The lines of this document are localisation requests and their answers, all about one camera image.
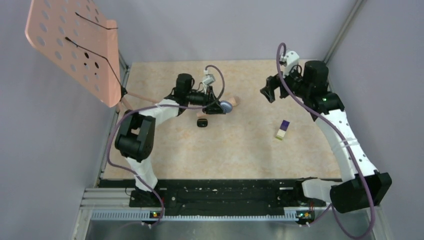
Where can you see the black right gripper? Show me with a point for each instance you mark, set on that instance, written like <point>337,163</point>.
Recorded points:
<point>272,82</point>

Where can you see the purple and green toy blocks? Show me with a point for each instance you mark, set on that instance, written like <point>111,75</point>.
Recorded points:
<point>281,132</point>

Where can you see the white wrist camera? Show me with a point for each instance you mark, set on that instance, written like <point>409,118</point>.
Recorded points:
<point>288,59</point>
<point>208,78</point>

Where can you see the aluminium frame rail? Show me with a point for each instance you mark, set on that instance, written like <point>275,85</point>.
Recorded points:
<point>104,214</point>

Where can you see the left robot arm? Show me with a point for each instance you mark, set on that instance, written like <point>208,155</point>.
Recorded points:
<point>135,137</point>

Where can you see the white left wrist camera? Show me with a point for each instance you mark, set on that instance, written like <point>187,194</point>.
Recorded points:
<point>208,78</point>

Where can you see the pink perforated board stand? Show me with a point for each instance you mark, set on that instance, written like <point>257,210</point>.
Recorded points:
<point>80,40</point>

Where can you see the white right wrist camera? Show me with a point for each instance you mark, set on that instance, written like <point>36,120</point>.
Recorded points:
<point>288,59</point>

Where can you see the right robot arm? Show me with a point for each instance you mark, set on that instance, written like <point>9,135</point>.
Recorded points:
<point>362,185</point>

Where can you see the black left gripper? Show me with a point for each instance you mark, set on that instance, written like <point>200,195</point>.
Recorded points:
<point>213,106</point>

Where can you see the grey-blue oval case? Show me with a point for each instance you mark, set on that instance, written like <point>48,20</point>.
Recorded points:
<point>226,106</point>

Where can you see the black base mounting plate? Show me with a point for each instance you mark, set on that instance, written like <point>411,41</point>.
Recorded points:
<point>217,197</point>

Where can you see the black earbud charging case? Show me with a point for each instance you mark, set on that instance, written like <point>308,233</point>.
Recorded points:
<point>202,122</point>

